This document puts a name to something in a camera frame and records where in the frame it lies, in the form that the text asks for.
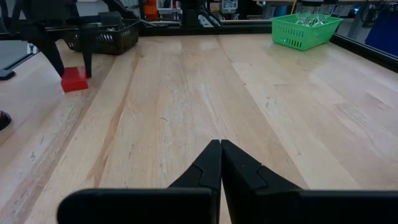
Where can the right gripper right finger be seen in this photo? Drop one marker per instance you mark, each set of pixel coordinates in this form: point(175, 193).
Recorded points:
point(248, 199)

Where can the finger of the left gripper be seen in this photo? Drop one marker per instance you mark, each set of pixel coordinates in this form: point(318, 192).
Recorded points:
point(87, 53)
point(51, 49)

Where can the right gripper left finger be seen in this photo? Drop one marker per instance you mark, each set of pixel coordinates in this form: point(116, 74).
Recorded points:
point(199, 199)

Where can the red small box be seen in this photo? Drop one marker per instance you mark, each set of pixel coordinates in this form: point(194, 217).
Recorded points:
point(74, 81)

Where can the black plastic basket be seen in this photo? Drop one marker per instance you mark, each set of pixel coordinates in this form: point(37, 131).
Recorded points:
point(118, 40)

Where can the orange drawer unit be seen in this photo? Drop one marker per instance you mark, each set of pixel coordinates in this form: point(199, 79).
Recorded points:
point(151, 9)

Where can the green plastic basket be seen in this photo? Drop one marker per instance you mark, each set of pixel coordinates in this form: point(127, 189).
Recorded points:
point(298, 35)

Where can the blue bin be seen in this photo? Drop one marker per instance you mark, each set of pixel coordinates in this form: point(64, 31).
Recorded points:
point(385, 34)

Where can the black table frame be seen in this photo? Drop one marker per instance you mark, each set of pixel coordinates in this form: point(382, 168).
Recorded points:
point(217, 29)

